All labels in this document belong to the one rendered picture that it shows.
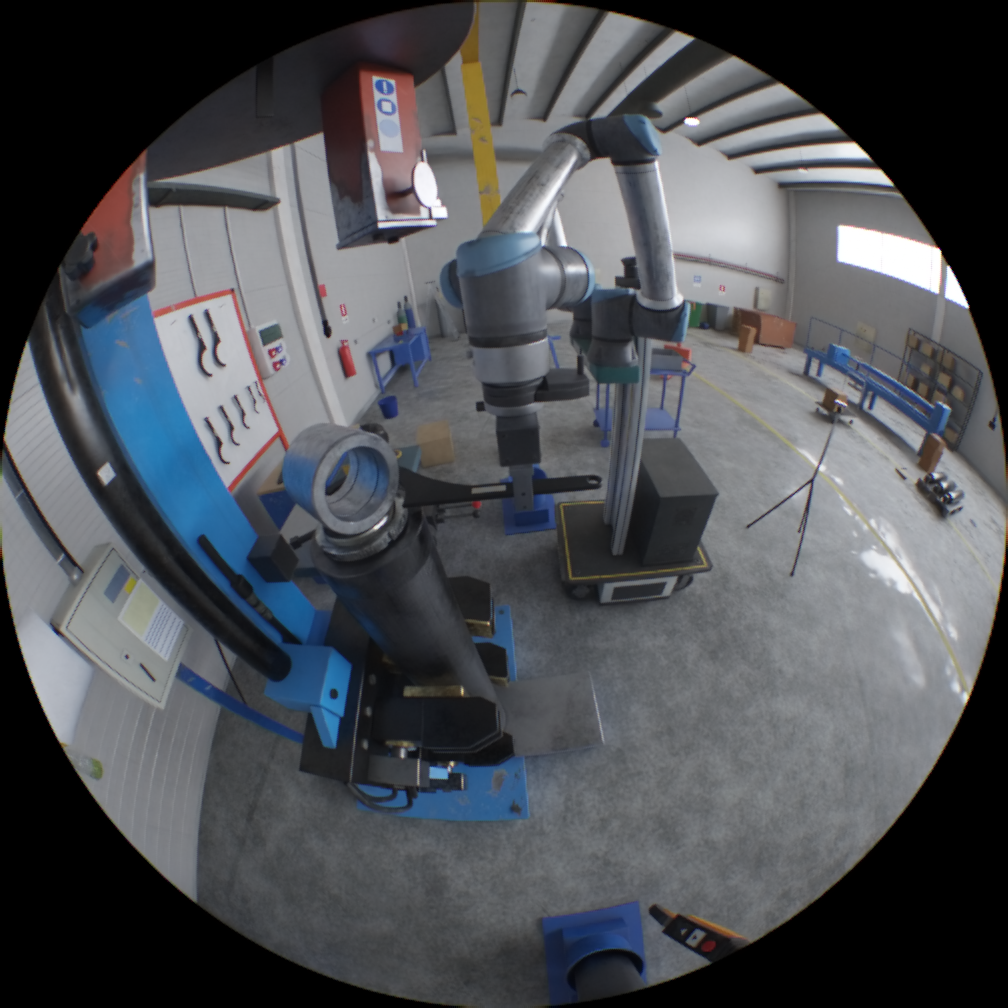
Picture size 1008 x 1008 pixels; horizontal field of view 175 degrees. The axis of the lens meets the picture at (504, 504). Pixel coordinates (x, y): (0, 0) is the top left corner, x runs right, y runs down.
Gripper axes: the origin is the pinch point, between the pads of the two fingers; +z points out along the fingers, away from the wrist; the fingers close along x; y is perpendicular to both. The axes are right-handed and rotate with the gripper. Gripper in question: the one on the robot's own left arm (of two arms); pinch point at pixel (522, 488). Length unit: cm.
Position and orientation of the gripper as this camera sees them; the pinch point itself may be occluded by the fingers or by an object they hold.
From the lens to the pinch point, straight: 48.4
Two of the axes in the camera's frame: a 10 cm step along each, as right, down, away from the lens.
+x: 0.2, 6.4, -7.7
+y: -9.9, 0.9, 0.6
